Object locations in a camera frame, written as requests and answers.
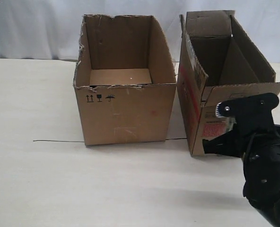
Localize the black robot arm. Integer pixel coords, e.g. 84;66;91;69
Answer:
202;93;280;227

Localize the narrow cardboard box with flaps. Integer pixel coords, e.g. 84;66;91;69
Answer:
177;10;280;156

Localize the thin dark wire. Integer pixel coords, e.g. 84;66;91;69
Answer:
33;140;85;143

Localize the white backdrop curtain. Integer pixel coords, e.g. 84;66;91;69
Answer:
0;0;280;63

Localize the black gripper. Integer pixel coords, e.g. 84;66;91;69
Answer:
202;93;280;201

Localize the large open cardboard box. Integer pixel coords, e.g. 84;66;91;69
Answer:
73;14;176;146

